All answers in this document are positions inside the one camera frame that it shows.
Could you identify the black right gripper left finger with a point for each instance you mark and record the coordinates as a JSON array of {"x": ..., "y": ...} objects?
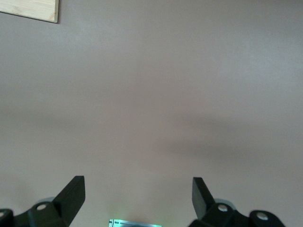
[{"x": 71, "y": 196}]

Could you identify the bamboo cutting board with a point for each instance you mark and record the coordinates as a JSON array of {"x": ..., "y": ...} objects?
[{"x": 28, "y": 8}]

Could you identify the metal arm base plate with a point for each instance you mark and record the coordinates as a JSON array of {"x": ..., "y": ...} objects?
[{"x": 135, "y": 223}]

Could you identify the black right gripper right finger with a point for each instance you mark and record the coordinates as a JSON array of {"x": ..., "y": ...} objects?
[{"x": 201, "y": 201}]

